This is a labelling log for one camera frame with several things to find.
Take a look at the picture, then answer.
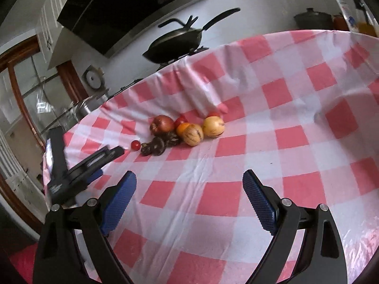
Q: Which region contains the dark passion fruit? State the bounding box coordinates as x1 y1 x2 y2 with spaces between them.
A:
163 131 182 147
140 143 152 156
151 137 166 156

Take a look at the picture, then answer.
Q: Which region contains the red apple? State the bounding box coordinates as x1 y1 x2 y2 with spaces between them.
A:
150 115 175 137

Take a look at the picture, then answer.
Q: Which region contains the small orange fruit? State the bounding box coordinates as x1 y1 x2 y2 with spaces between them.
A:
176 122 190 137

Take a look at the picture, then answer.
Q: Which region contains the red cherry tomato left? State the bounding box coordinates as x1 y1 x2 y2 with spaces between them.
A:
131 140 141 151

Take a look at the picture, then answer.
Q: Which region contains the steel pot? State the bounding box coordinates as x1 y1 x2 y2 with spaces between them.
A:
74 94 108 120

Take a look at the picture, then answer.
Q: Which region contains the black gas stove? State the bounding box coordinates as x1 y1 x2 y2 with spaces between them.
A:
108 45 210 98

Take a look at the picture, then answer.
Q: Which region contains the red tomato behind apple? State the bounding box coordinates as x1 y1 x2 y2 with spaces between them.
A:
174 115 188 129

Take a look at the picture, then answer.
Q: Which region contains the white rice cooker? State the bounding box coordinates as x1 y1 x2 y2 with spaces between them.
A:
82 65 104 90

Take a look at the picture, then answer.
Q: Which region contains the yellow striped melon front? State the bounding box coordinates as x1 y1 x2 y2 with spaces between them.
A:
182 124 204 147

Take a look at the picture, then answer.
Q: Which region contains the yellow striped melon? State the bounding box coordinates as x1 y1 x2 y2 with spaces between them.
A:
182 124 204 147
202 116 225 138

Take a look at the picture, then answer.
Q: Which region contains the wooden framed glass door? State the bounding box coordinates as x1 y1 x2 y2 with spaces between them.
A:
1 36 88 237

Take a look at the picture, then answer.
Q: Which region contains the yellow striped melon back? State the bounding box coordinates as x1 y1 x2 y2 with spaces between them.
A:
202 116 225 138

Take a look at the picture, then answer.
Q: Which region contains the black wok pan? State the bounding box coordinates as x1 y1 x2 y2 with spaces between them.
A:
143 8 241 65

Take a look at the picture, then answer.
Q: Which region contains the black range hood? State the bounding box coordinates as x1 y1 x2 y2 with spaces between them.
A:
58 0 202 58

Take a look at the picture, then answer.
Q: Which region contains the red white checkered tablecloth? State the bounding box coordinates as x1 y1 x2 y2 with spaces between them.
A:
64 31 378 283

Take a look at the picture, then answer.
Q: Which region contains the white upper cabinet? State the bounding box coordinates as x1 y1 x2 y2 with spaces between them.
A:
36 0 81 69

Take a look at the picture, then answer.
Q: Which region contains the amber bottle black cap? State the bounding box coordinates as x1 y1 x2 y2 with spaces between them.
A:
353 0 378 37

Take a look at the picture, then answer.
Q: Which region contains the dark cooking pot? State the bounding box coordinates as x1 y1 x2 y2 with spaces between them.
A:
293 8 333 30

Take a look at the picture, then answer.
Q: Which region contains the red container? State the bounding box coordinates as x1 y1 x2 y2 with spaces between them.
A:
333 14 349 31

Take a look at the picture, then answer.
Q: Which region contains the white carton package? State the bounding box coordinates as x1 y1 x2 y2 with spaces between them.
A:
336 0 359 33

